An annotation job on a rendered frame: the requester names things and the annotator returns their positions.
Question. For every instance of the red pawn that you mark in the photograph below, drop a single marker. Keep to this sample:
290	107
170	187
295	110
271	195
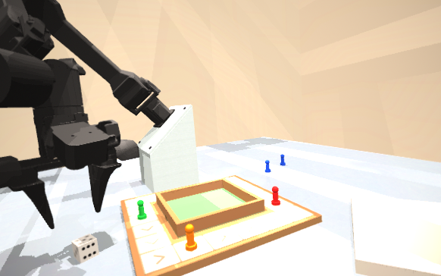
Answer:
275	200

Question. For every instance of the green pawn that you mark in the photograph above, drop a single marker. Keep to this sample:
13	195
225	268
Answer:
142	215

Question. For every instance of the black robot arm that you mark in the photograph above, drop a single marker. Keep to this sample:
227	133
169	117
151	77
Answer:
26	81

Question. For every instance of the orange pawn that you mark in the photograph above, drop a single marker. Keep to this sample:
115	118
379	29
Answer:
191	245

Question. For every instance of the blue pawn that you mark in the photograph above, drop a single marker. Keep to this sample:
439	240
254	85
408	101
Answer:
282	160
267	167

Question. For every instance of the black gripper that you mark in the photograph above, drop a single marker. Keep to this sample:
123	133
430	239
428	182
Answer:
23	175

